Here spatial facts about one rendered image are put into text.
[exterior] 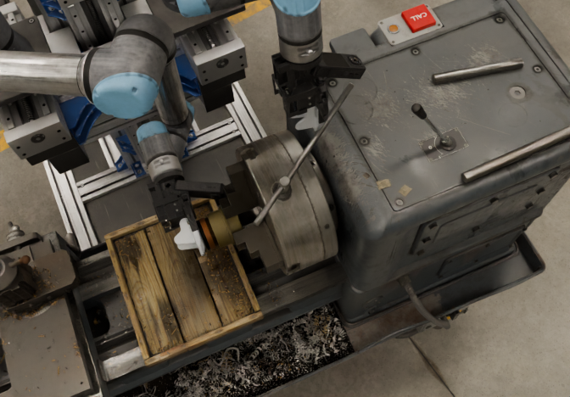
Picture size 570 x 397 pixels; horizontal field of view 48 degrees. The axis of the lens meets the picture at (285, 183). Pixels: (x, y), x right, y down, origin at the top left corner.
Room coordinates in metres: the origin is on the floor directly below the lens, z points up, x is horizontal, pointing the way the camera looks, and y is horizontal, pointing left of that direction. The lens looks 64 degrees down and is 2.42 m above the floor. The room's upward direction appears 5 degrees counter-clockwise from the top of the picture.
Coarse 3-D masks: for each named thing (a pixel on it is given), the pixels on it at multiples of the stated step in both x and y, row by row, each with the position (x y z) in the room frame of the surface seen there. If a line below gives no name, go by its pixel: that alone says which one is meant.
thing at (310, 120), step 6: (312, 108) 0.64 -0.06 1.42; (306, 114) 0.64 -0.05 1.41; (312, 114) 0.64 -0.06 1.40; (300, 120) 0.63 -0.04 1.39; (306, 120) 0.63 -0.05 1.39; (312, 120) 0.63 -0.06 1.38; (300, 126) 0.63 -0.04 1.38; (306, 126) 0.63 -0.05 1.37; (312, 126) 0.63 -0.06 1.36; (318, 126) 0.63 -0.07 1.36
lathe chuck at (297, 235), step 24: (264, 144) 0.69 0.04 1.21; (264, 168) 0.62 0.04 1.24; (288, 168) 0.61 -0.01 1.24; (264, 192) 0.56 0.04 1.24; (288, 216) 0.51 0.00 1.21; (312, 216) 0.51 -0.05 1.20; (288, 240) 0.47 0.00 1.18; (312, 240) 0.48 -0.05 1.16; (288, 264) 0.44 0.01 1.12; (312, 264) 0.46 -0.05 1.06
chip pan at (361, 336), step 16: (480, 272) 0.56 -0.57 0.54; (496, 272) 0.56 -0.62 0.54; (512, 272) 0.55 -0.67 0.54; (528, 272) 0.55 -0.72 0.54; (432, 288) 0.52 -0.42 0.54; (448, 288) 0.52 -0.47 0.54; (464, 288) 0.51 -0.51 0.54; (480, 288) 0.51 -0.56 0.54; (496, 288) 0.51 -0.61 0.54; (336, 304) 0.50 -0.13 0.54; (400, 304) 0.48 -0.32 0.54; (432, 304) 0.47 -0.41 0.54; (448, 304) 0.47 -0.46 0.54; (384, 320) 0.44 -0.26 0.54; (400, 320) 0.43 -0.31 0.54; (416, 320) 0.43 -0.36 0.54; (352, 336) 0.40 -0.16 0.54; (368, 336) 0.39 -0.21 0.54
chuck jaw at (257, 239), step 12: (252, 228) 0.54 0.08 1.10; (264, 228) 0.53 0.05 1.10; (240, 240) 0.51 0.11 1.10; (252, 240) 0.51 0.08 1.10; (264, 240) 0.51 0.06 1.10; (252, 252) 0.48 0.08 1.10; (264, 252) 0.48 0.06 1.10; (276, 252) 0.48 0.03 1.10; (264, 264) 0.46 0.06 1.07; (276, 264) 0.45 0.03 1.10
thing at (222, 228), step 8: (208, 216) 0.57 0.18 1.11; (216, 216) 0.56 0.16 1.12; (224, 216) 0.56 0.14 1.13; (232, 216) 0.56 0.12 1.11; (200, 224) 0.55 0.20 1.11; (208, 224) 0.55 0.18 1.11; (216, 224) 0.54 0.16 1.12; (224, 224) 0.54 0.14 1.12; (232, 224) 0.55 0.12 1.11; (240, 224) 0.55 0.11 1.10; (200, 232) 0.53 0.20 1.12; (208, 232) 0.53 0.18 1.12; (216, 232) 0.53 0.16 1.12; (224, 232) 0.53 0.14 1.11; (232, 232) 0.53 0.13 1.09; (208, 240) 0.51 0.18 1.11; (216, 240) 0.52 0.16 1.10; (224, 240) 0.51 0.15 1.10; (232, 240) 0.51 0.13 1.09; (208, 248) 0.50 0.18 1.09
